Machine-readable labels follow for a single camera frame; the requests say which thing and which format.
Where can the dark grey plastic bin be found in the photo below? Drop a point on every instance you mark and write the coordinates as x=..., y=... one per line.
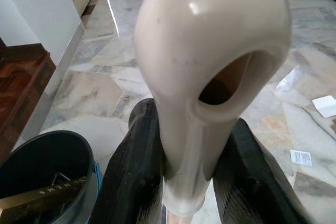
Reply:
x=39, y=155

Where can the brown printed cardboard box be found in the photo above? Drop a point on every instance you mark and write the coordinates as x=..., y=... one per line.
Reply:
x=34, y=195

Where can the dark wooden staircase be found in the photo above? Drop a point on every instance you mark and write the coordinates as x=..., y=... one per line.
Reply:
x=18, y=82

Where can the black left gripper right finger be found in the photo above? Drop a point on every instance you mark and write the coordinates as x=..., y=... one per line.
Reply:
x=249, y=182

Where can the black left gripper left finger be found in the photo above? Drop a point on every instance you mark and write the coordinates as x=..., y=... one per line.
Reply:
x=131, y=176

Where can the small white printed label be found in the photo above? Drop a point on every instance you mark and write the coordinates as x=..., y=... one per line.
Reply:
x=301, y=158

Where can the white paper sheet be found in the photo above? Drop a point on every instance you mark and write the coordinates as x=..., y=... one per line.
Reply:
x=325, y=106

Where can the clear plastic wrapper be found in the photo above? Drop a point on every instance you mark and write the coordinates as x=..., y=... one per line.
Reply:
x=291, y=82

